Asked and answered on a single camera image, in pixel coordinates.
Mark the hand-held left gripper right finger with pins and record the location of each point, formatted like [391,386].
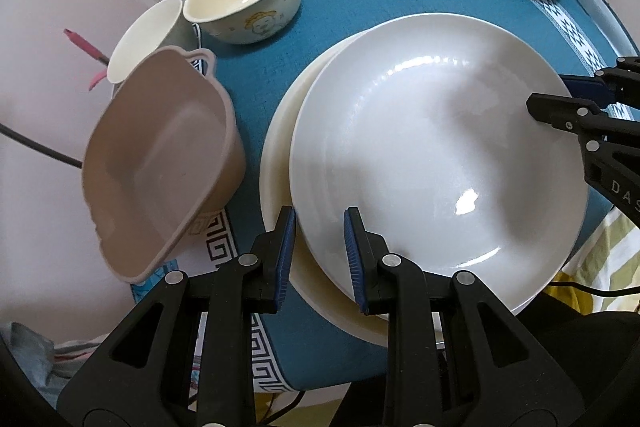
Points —
[352,252]

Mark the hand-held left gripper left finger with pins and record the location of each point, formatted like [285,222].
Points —
[285,252]

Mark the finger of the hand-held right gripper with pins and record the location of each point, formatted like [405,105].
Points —
[560,109]
[582,87]

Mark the large cream plate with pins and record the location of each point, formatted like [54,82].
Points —
[279,187]

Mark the large white plate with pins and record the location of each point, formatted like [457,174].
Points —
[425,147]

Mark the beige square plastic bowl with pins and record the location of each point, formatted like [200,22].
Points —
[155,157]

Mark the white bowl with grey-green outside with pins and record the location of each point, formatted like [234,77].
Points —
[145,37]

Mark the yellow striped cloth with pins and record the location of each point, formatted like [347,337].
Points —
[617,232]

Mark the blue patterned tablecloth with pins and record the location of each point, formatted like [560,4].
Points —
[260,72]

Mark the grey cloth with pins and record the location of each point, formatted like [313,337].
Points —
[30,347]

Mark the pink stick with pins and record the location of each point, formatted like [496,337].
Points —
[87,49]

